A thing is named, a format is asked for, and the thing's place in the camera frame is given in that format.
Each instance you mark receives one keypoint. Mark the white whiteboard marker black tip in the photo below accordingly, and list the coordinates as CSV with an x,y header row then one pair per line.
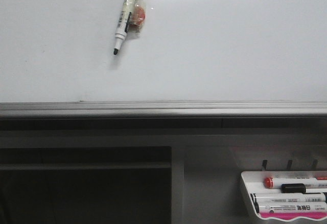
x,y
123,24

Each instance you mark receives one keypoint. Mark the white marker tray pink trim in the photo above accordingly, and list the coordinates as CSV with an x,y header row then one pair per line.
x,y
252,182

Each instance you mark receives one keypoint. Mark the white marker black end lower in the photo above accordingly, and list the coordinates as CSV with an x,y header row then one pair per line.
x,y
296,207

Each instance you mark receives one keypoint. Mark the black capped marker in tray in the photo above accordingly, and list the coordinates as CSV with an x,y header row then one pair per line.
x,y
301,188

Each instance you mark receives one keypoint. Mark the black hook right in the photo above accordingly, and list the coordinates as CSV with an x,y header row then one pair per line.
x,y
314,164

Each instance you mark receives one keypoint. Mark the black hook middle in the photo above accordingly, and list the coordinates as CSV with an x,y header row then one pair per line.
x,y
289,165

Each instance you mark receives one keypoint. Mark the red magnet taped to marker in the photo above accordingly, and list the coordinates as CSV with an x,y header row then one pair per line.
x,y
137,19

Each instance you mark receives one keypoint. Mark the white marker black end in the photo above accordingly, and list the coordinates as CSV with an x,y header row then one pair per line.
x,y
288,197
296,207

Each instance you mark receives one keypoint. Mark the black hook left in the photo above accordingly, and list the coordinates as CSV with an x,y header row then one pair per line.
x,y
264,165

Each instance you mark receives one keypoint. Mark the white marker black end upper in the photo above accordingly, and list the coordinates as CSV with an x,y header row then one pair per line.
x,y
288,197

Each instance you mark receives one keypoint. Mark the red capped marker in tray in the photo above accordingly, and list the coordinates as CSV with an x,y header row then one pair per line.
x,y
316,182

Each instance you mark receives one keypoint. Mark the black hook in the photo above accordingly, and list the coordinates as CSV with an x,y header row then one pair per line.
x,y
289,165
264,165
314,164

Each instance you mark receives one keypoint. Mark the white whiteboard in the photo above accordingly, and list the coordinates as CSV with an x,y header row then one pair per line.
x,y
188,50

